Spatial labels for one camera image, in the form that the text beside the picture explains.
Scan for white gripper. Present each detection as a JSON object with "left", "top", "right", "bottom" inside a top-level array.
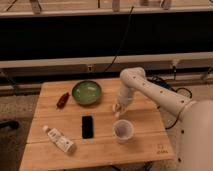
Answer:
[{"left": 113, "top": 94, "right": 132, "bottom": 116}]

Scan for black floor cables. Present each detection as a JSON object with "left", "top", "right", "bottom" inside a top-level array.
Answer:
[{"left": 146, "top": 75, "right": 194, "bottom": 131}]

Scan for dark red chili pepper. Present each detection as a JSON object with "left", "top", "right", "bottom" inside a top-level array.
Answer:
[{"left": 57, "top": 93, "right": 70, "bottom": 108}]

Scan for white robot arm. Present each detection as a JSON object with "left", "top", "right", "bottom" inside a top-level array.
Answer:
[{"left": 113, "top": 67, "right": 213, "bottom": 171}]

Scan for white plastic bottle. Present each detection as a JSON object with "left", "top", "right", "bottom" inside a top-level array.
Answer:
[{"left": 42, "top": 125, "right": 76, "bottom": 155}]

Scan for white plastic cup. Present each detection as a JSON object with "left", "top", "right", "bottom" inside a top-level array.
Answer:
[{"left": 112, "top": 119, "right": 134, "bottom": 143}]

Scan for green bowl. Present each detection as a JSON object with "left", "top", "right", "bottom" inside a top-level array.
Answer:
[{"left": 72, "top": 80, "right": 102, "bottom": 105}]

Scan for black smartphone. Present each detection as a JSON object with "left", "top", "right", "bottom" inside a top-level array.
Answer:
[{"left": 82, "top": 116, "right": 94, "bottom": 139}]

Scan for black hanging cable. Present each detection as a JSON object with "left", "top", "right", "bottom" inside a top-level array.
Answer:
[{"left": 101, "top": 5, "right": 135, "bottom": 73}]

